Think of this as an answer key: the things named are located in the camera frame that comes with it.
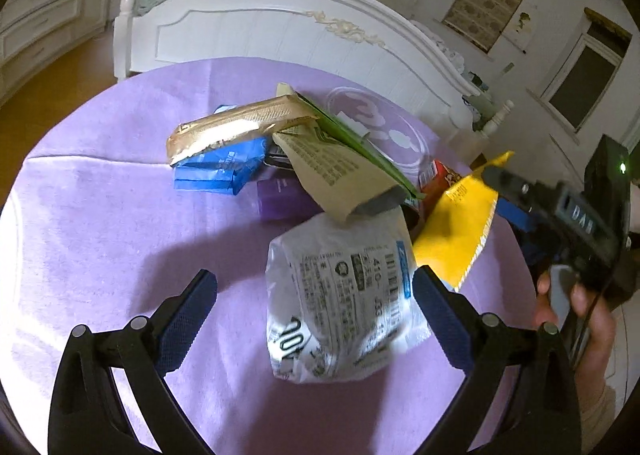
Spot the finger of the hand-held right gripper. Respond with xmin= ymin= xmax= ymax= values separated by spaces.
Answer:
xmin=481 ymin=165 xmax=558 ymax=216
xmin=495 ymin=198 xmax=551 ymax=266

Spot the blue snack packet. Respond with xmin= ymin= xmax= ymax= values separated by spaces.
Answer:
xmin=173 ymin=105 xmax=268 ymax=197

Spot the purple box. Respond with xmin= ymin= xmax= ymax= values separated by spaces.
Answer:
xmin=256 ymin=174 xmax=326 ymax=222

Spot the beige and green pouch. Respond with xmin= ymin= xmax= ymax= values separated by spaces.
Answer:
xmin=271 ymin=82 xmax=428 ymax=226

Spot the purple tablecloth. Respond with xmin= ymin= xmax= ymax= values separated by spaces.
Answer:
xmin=0 ymin=56 xmax=538 ymax=455

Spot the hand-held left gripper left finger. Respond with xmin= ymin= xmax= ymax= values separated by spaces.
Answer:
xmin=47 ymin=269 xmax=218 ymax=455

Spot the white wardrobe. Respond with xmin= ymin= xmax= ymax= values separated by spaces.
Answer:
xmin=0 ymin=0 xmax=123 ymax=101

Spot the window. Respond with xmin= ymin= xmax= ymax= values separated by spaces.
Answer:
xmin=540 ymin=8 xmax=632 ymax=133

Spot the red snack packet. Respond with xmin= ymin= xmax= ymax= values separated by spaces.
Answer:
xmin=417 ymin=158 xmax=466 ymax=223

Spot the patterned wall hanging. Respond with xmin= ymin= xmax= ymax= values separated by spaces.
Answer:
xmin=442 ymin=0 xmax=535 ymax=53

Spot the person's right hand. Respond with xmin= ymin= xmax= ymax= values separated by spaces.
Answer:
xmin=534 ymin=269 xmax=618 ymax=393

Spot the white floral blanket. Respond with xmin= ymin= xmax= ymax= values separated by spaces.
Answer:
xmin=410 ymin=20 xmax=467 ymax=78

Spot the gold foil wrapper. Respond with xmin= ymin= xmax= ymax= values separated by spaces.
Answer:
xmin=166 ymin=96 xmax=321 ymax=167

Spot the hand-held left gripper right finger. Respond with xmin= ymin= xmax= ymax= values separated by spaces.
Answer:
xmin=411 ymin=265 xmax=583 ymax=455

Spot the white bed frame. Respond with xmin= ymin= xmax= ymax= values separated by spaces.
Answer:
xmin=112 ymin=0 xmax=516 ymax=146

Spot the yellow snack packet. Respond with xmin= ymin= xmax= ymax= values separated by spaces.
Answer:
xmin=411 ymin=151 xmax=516 ymax=292

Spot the green clothes pile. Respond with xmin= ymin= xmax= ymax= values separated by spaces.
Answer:
xmin=462 ymin=70 xmax=501 ymax=132

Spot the white plastic package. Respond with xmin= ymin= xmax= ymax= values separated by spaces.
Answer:
xmin=266 ymin=208 xmax=433 ymax=383

